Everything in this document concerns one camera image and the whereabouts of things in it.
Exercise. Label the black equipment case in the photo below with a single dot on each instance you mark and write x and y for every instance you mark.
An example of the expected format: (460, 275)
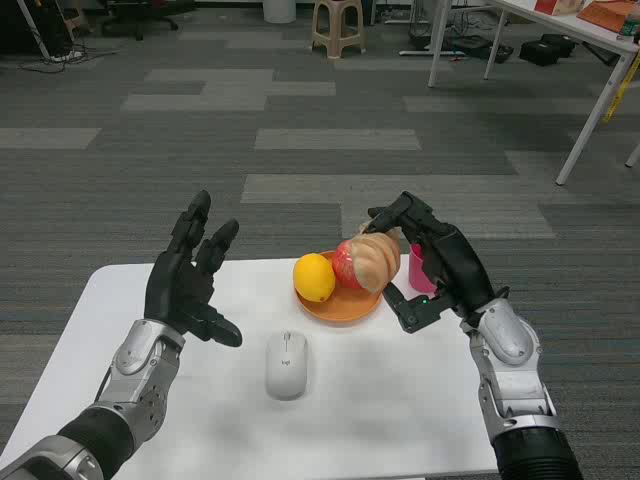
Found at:
(547, 49)

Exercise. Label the pink plastic cup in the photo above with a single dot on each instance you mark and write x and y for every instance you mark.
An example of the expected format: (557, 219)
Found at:
(417, 275)

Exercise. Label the black office chair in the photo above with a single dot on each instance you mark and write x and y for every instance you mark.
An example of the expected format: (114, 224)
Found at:
(145, 20)

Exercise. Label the green bottle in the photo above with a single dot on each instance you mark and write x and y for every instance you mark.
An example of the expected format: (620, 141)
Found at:
(631, 25)

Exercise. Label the orange round plate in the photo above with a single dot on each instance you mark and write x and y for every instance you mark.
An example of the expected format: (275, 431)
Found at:
(345, 310)

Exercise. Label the white desk leg with foot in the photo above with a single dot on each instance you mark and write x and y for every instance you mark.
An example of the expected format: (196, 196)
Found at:
(436, 25)

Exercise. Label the red cardboard box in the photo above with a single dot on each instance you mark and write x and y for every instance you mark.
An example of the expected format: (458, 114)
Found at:
(555, 5)

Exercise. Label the yellow lemon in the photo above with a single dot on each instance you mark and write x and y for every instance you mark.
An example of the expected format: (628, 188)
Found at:
(312, 277)

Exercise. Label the white power strip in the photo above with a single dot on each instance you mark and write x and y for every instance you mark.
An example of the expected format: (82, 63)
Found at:
(65, 56)

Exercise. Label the white computer mouse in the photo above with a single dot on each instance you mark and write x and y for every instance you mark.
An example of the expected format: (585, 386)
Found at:
(286, 367)

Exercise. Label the red apple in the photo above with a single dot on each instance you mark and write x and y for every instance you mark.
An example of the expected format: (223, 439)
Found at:
(345, 267)

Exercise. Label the white waste bin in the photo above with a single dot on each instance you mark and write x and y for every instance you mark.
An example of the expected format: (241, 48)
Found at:
(279, 11)

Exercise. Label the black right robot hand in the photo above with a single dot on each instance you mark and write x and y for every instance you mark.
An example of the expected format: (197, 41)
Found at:
(460, 265)

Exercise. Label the ridged tan bread loaf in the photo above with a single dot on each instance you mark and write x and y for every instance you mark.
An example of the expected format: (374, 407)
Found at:
(376, 260)

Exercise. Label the yellow measuring tape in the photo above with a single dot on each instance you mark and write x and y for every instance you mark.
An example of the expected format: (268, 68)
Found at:
(617, 95)

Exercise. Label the white slanted pole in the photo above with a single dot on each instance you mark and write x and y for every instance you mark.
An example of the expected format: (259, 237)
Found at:
(35, 30)

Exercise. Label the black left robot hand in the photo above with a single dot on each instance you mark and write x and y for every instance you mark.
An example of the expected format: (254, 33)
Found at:
(175, 290)

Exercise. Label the orange tray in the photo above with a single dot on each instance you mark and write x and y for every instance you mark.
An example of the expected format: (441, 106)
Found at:
(602, 15)

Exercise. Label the beige plastic stool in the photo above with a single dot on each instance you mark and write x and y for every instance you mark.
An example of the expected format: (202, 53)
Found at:
(339, 25)

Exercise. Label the white desk with legs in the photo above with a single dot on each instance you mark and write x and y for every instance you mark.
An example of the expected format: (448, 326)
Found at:
(575, 27)

